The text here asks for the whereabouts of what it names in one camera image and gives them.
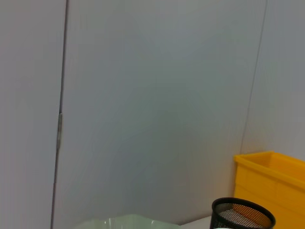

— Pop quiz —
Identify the translucent green fruit plate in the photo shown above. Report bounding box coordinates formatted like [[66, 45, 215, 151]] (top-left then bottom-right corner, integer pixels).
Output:
[[75, 213, 184, 229]]

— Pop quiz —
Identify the black mesh pen holder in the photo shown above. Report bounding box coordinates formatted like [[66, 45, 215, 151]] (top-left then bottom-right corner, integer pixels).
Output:
[[209, 197, 276, 229]]

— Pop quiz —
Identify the yellow plastic bin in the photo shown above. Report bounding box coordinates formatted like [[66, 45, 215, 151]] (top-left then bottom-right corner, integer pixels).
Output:
[[233, 150, 305, 229]]

